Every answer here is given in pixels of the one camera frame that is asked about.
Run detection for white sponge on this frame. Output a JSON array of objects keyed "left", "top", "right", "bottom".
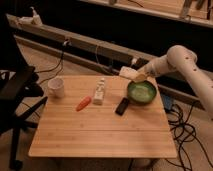
[{"left": 119, "top": 66, "right": 137, "bottom": 80}]

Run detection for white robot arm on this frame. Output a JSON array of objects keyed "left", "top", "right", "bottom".
[{"left": 133, "top": 45, "right": 213, "bottom": 119}]

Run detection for green ceramic bowl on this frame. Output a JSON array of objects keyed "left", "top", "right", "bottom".
[{"left": 127, "top": 81, "right": 157, "bottom": 104}]

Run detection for black remote control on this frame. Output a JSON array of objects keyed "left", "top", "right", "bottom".
[{"left": 115, "top": 98, "right": 129, "bottom": 116}]

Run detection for white tube bottle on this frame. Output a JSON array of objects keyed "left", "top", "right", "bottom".
[{"left": 93, "top": 78, "right": 105, "bottom": 105}]

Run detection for orange toy carrot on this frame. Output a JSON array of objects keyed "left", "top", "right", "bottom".
[{"left": 76, "top": 96, "right": 91, "bottom": 111}]

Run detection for wooden table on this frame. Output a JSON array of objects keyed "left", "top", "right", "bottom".
[{"left": 29, "top": 75, "right": 177, "bottom": 158}]

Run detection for white spray bottle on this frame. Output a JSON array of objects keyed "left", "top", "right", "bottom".
[{"left": 18, "top": 6, "right": 43, "bottom": 26}]

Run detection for black office chair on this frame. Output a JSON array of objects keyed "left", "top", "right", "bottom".
[{"left": 0, "top": 11, "right": 47, "bottom": 171}]

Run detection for white wall plug cable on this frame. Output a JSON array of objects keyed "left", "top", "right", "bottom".
[{"left": 125, "top": 57, "right": 139, "bottom": 73}]

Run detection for black floor cables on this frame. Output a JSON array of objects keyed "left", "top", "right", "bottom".
[{"left": 164, "top": 96, "right": 213, "bottom": 171}]

